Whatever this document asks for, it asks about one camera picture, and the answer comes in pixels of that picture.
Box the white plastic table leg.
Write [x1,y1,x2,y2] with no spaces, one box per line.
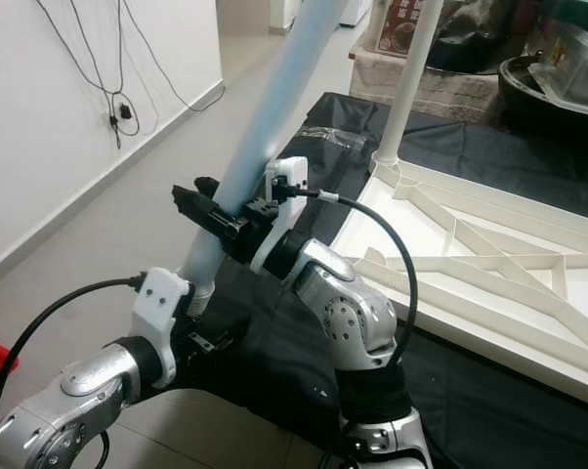
[372,0,443,167]
[177,0,349,314]

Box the cream plastic table top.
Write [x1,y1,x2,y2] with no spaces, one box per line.
[331,156,588,411]

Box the clear tape patch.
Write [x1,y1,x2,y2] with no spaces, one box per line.
[309,127,368,152]

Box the white cabinet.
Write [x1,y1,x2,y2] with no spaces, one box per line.
[338,0,373,25]

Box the black tablecloth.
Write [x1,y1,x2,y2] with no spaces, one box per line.
[167,93,588,469]

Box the black bag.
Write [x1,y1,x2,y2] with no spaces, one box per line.
[431,0,554,74]

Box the black round basin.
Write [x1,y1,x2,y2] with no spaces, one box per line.
[497,54,588,138]

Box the clear plastic storage box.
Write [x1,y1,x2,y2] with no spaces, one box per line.
[538,20,588,108]

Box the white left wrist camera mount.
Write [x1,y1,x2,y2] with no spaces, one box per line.
[131,267,192,387]

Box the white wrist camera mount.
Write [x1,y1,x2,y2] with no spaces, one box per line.
[250,156,310,275]
[131,267,192,387]

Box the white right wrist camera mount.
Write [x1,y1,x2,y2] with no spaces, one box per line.
[250,156,310,275]

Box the thin black wall cable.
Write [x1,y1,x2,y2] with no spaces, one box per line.
[30,0,227,149]

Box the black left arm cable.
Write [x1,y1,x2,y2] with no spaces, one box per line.
[0,276,147,460]

